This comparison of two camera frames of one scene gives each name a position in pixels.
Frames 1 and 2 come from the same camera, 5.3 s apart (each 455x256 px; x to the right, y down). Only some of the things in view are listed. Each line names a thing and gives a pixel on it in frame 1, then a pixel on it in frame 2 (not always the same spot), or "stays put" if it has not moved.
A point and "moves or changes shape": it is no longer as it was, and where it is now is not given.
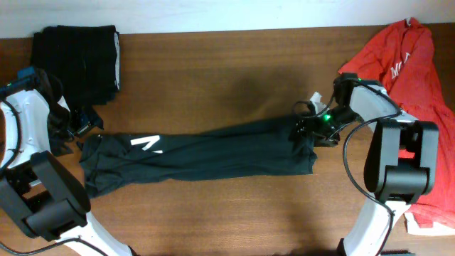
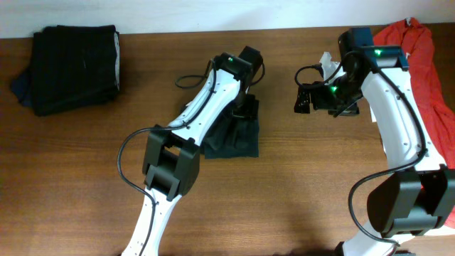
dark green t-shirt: x=261 y=152 moves or changes shape
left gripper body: x=81 y=125 -> x=247 y=107
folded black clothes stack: x=85 y=59 stays put
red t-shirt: x=402 y=61 stays put
